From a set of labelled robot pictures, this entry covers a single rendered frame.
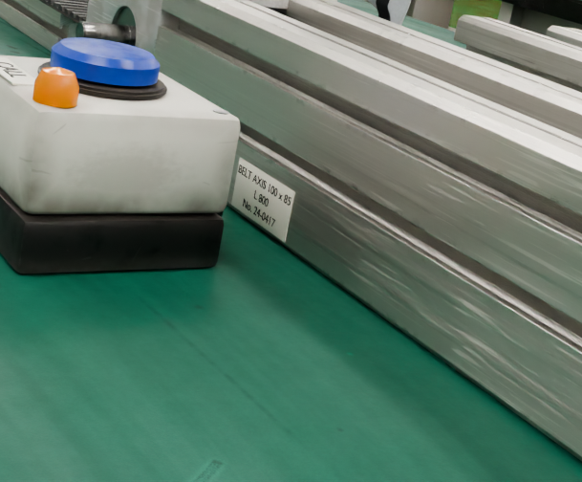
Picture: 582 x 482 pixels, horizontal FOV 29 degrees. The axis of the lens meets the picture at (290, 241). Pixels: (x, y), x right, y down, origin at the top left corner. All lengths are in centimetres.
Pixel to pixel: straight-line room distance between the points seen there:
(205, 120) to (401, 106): 7
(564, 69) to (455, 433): 30
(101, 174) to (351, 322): 10
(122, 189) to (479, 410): 14
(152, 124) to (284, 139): 9
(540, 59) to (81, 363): 36
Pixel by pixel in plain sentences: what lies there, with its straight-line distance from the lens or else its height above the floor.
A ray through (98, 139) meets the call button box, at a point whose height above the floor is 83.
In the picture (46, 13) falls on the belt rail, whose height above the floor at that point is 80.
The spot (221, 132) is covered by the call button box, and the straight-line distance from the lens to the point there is 41.
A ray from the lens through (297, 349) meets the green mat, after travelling 38.
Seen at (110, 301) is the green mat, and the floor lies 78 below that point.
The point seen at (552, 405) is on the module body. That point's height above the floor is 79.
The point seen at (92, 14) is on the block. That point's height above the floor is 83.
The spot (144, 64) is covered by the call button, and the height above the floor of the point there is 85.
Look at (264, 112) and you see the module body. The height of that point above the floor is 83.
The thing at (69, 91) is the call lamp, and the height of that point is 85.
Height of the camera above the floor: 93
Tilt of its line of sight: 18 degrees down
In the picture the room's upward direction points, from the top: 11 degrees clockwise
